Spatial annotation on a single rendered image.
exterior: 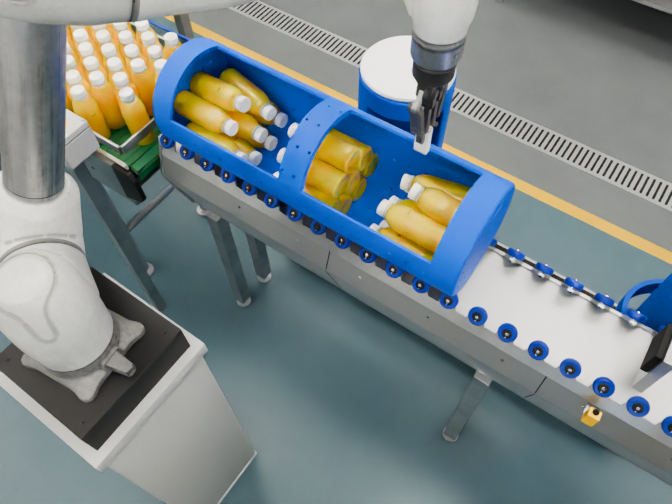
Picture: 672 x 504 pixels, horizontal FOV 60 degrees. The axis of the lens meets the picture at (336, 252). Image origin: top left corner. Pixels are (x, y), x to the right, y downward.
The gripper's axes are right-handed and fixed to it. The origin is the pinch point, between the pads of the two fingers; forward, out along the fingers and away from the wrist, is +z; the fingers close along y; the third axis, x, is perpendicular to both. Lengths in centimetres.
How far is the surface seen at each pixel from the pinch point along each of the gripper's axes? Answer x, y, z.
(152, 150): 79, -13, 41
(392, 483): -24, -35, 131
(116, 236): 91, -31, 74
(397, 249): -4.3, -14.4, 19.1
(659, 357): -60, -4, 24
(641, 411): -63, -11, 35
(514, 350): -36, -12, 38
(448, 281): -17.1, -14.5, 20.3
